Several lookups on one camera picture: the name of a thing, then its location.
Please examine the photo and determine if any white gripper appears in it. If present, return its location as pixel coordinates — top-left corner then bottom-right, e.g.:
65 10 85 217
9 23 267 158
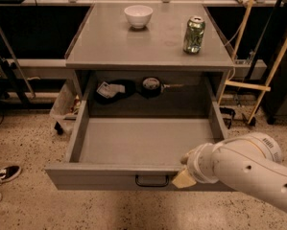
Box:
172 143 219 189

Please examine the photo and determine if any grey top drawer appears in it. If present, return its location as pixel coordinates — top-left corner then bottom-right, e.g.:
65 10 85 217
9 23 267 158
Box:
45 78 227 191

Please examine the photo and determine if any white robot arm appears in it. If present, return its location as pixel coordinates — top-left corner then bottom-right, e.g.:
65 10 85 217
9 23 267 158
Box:
172 132 287 213

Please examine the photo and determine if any grey drawer cabinet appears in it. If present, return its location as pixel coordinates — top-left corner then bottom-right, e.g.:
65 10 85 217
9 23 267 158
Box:
66 3 233 117

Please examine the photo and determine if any small black pan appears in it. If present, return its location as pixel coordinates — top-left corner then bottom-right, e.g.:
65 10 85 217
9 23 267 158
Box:
139 77 183 99

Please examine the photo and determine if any clear plastic bin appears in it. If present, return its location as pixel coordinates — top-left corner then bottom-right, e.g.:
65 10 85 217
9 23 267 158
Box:
50 80 81 135

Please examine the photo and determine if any green soda can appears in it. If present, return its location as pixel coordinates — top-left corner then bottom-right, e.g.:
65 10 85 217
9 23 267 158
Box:
183 15 205 54

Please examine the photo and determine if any white ceramic bowl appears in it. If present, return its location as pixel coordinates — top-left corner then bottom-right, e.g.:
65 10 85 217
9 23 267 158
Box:
124 5 154 29

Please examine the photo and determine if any black white sneaker upper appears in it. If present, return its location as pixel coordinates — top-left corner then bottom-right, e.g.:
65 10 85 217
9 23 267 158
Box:
0 165 21 185

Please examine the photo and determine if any black tripod stand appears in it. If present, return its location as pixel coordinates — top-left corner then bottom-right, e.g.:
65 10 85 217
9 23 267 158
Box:
0 56 30 107

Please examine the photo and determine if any wooden easel frame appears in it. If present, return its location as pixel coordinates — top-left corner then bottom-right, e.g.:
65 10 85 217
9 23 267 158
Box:
218 0 287 127

